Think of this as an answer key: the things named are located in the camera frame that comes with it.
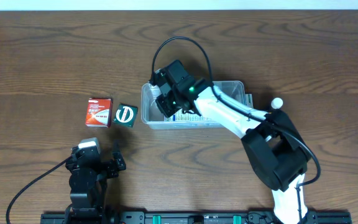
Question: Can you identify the blue cooling patch box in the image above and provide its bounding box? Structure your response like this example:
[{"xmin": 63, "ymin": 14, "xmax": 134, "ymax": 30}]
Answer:
[{"xmin": 164, "ymin": 110, "xmax": 214, "ymax": 122}]

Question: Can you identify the clear plastic container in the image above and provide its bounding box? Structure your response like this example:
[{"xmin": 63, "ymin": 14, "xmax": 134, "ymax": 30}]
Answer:
[{"xmin": 141, "ymin": 80, "xmax": 249, "ymax": 129}]

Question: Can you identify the red medicine box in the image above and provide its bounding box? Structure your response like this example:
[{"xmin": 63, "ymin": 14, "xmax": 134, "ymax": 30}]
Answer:
[{"xmin": 85, "ymin": 98, "xmax": 113, "ymax": 128}]

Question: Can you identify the white Panadol box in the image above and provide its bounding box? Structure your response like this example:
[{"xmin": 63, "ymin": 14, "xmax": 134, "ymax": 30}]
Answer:
[{"xmin": 245, "ymin": 94, "xmax": 254, "ymax": 108}]

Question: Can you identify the small white-capped bottle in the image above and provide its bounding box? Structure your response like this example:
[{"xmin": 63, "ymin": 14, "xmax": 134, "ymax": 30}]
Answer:
[{"xmin": 270, "ymin": 98, "xmax": 283, "ymax": 110}]

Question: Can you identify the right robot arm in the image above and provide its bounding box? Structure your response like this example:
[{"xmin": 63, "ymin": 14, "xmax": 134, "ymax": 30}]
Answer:
[{"xmin": 152, "ymin": 78, "xmax": 314, "ymax": 223}]

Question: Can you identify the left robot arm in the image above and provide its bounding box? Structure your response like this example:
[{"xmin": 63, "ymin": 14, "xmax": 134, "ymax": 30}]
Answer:
[{"xmin": 63, "ymin": 138, "xmax": 126, "ymax": 224}]

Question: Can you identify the green square box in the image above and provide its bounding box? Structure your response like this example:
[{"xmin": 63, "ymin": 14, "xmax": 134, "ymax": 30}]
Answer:
[{"xmin": 113, "ymin": 104, "xmax": 138, "ymax": 128}]

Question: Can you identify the left black cable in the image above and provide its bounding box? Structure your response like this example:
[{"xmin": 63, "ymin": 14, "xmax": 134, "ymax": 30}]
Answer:
[{"xmin": 5, "ymin": 156, "xmax": 73, "ymax": 224}]

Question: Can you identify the black mounting rail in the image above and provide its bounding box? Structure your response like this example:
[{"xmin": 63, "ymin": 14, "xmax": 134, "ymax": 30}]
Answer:
[{"xmin": 40, "ymin": 210, "xmax": 353, "ymax": 224}]

